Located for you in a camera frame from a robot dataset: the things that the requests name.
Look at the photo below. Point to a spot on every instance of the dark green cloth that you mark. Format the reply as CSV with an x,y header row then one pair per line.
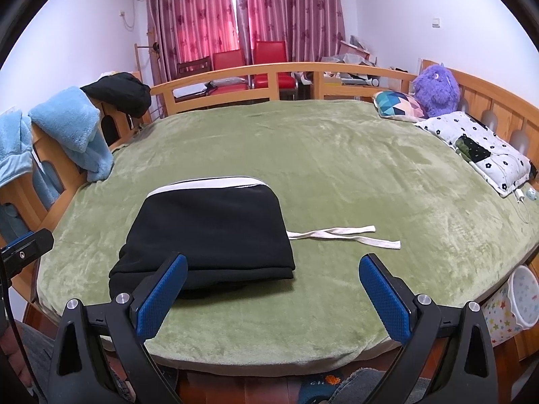
x,y
473,149

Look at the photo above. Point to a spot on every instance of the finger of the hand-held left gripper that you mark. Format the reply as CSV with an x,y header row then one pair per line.
x,y
29,248

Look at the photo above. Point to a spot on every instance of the green fleece bed blanket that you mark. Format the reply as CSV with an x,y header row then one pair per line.
x,y
337,164

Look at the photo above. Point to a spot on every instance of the person's right leg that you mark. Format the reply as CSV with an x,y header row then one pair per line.
x,y
370,381

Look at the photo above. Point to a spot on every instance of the black garment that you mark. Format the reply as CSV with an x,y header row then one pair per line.
x,y
122,92

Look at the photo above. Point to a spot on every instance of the dark wooden chair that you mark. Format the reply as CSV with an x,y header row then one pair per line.
x,y
193,67

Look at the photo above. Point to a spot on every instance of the light blue fleece blanket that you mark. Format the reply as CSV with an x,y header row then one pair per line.
x,y
14,151
71,126

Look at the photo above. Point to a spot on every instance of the purple plush toy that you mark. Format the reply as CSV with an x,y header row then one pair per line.
x,y
436,90

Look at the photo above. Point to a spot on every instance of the red chair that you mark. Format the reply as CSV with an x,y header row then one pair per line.
x,y
271,57
229,65

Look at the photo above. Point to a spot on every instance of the white charger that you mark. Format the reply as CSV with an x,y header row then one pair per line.
x,y
519,196

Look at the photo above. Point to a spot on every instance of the dark printed floor mat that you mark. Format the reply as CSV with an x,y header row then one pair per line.
x,y
318,385

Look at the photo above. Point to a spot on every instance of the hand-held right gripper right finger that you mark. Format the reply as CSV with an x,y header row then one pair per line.
x,y
385,298

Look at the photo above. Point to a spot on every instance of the white floral pillow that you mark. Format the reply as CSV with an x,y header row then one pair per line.
x,y
501,164

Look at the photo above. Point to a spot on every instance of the person's left leg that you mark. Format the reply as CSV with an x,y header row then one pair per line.
x,y
31,357

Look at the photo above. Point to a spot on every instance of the black pants with grey stripe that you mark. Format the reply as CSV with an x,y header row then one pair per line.
x,y
210,227

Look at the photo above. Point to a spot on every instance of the cluttered wooden desk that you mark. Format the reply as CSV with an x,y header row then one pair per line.
x,y
353,65

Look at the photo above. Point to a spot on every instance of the white star patterned bin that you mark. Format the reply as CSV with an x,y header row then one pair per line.
x,y
511,303

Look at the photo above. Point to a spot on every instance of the wooden bed frame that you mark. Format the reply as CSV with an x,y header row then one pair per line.
x,y
290,69

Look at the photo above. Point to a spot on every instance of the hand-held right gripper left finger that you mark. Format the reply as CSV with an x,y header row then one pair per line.
x,y
162,296

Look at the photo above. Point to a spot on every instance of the geometric patterned pillow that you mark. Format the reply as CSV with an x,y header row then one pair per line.
x,y
398,105

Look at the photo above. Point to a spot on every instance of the wooden coat rack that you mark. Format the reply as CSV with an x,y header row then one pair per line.
x,y
149,57

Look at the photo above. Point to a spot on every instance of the white wall switch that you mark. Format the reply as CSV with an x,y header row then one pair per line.
x,y
436,21

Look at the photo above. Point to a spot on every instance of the person's leg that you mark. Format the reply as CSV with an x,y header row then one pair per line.
x,y
31,357
370,381

